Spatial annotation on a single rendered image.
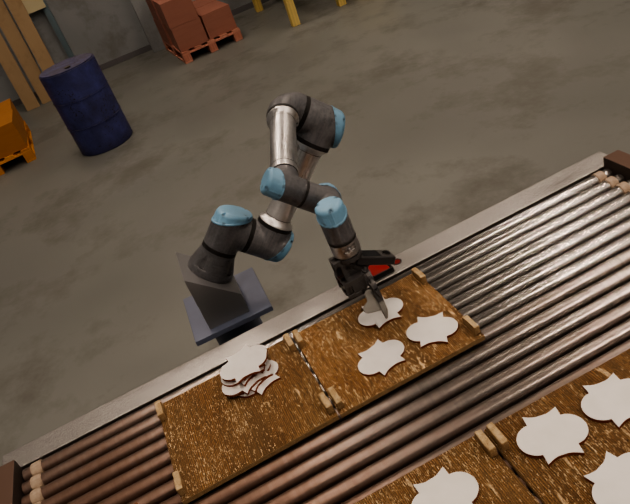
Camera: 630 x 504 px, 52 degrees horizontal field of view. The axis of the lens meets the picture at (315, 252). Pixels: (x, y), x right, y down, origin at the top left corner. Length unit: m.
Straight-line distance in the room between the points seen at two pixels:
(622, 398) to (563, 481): 0.23
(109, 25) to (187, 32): 1.84
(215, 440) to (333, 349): 0.38
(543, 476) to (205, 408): 0.86
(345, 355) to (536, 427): 0.53
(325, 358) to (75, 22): 8.98
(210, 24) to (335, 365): 7.51
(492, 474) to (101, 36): 9.51
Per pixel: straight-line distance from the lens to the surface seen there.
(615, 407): 1.48
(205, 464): 1.64
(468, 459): 1.44
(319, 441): 1.58
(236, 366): 1.75
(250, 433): 1.64
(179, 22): 8.80
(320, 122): 1.95
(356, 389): 1.62
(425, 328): 1.71
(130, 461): 1.80
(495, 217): 2.10
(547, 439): 1.44
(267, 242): 2.05
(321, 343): 1.78
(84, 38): 10.38
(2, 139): 7.73
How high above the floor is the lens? 2.09
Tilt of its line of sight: 33 degrees down
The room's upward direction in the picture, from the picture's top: 21 degrees counter-clockwise
